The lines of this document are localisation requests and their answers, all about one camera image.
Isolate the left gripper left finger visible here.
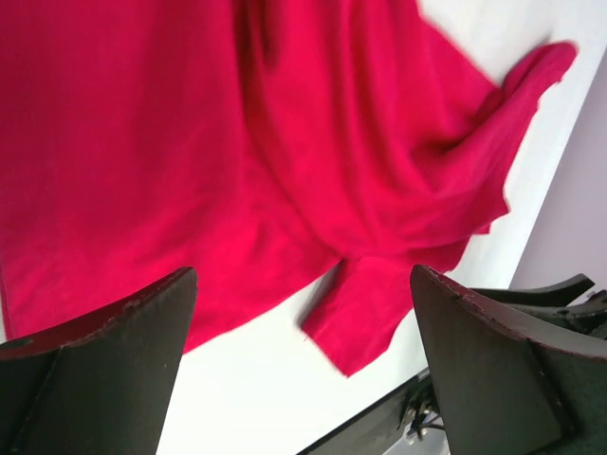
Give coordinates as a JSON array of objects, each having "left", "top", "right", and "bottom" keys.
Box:
[{"left": 1, "top": 267, "right": 197, "bottom": 454}]

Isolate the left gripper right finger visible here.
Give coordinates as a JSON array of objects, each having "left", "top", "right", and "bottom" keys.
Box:
[{"left": 411, "top": 265, "right": 606, "bottom": 454}]

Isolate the crimson red t shirt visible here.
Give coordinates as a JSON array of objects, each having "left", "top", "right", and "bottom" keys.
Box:
[{"left": 1, "top": 1, "right": 578, "bottom": 375}]

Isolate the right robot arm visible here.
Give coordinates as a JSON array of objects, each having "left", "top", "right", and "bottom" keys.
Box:
[{"left": 473, "top": 274, "right": 606, "bottom": 340}]

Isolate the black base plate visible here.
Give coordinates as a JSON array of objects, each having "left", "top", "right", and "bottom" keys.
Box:
[{"left": 301, "top": 369, "right": 451, "bottom": 455}]

